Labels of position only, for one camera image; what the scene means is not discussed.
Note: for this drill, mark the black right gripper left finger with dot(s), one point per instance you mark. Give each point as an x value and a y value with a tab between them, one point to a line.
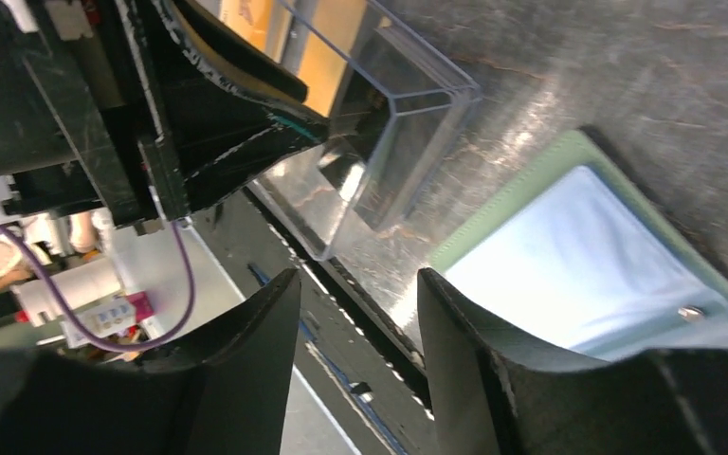
219	389

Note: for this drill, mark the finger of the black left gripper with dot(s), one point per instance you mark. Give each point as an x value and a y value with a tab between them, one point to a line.
224	136
234	57

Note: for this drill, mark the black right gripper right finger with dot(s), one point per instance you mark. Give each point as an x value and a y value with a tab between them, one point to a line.
496	389

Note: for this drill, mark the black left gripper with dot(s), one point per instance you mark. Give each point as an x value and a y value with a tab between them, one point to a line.
82	121

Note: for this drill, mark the green card holder wallet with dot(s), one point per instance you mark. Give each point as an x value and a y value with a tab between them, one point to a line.
572	252

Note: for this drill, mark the clear acrylic card tray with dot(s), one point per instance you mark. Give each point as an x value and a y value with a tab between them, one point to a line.
399	109

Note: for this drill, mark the orange credit card stack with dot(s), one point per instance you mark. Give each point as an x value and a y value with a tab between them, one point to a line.
250	19

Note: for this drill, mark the gold credit card stack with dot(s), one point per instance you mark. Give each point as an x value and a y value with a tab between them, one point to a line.
321	68

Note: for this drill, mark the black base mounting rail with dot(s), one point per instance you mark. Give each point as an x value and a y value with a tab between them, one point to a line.
353	391

